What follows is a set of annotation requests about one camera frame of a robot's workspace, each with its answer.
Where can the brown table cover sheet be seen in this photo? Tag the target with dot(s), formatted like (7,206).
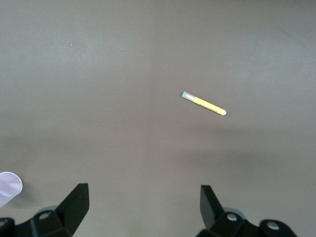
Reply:
(123,98)

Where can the pink mesh pen holder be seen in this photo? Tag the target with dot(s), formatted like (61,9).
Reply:
(10,185)

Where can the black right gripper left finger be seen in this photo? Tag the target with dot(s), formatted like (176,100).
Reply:
(69,212)

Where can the yellow marker pen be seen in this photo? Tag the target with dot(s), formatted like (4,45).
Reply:
(205,103)

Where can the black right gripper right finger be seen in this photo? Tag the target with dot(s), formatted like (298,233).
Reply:
(214,217)

